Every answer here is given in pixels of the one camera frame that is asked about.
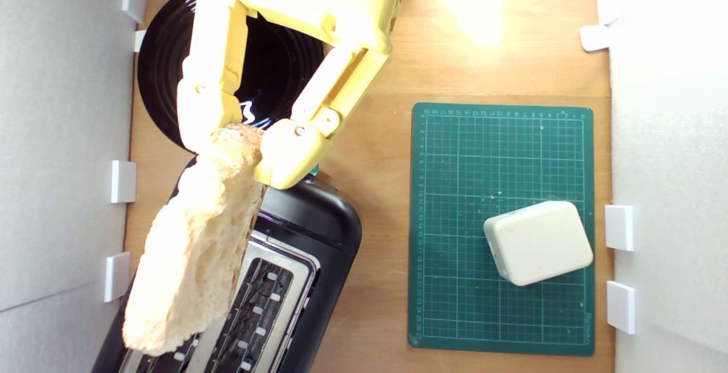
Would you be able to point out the brown bread slice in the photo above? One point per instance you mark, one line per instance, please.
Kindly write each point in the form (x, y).
(193, 248)

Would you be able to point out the green toaster lever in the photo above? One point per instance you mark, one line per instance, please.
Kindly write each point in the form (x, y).
(314, 170)

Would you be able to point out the black two-slot toaster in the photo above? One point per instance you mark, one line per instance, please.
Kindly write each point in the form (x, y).
(318, 219)

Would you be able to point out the black round plate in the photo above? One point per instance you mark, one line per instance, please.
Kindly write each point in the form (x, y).
(273, 71)

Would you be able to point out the green cutting mat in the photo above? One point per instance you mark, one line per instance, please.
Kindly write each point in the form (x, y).
(455, 219)

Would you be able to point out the white rounded block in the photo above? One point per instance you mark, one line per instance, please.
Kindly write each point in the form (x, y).
(537, 242)

